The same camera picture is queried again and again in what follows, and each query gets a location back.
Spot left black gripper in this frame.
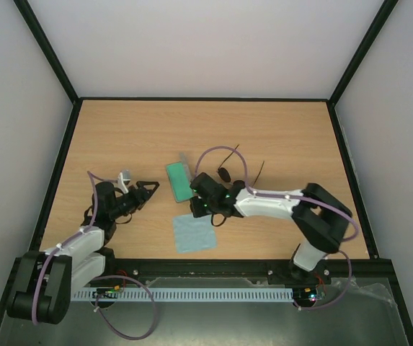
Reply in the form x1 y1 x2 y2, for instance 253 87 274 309
110 181 160 218

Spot light blue cleaning cloth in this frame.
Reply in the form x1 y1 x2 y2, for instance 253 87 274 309
172 214 217 254

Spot grey glasses case green lining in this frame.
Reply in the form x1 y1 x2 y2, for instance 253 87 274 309
165 152 194 203

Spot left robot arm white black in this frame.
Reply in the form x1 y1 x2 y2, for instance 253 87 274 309
6 181 159 324

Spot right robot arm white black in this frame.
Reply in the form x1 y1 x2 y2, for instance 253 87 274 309
190 173 353 283

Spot dark aviator sunglasses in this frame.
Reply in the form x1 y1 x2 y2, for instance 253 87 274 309
216 151 265 187

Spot left controller board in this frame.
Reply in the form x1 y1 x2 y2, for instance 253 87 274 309
90 285 125 299

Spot controller board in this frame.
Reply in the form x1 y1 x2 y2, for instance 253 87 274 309
90 285 125 299
293 286 327 302

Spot right controller board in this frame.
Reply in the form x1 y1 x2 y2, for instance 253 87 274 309
293 286 327 302

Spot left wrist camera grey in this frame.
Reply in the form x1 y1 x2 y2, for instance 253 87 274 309
117 169 131 195

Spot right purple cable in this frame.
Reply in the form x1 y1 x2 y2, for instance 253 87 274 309
193 145 360 311

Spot purple cable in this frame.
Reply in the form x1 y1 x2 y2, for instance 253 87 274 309
31 169 156 341
193 145 360 311

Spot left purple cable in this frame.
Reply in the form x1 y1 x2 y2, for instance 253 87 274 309
31 169 156 341

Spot light blue slotted cable duct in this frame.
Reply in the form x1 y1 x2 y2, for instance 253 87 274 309
71 287 293 303

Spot black aluminium frame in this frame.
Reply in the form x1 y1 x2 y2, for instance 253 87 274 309
0 0 413 345

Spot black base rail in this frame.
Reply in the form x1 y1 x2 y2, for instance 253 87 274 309
115 257 394 285

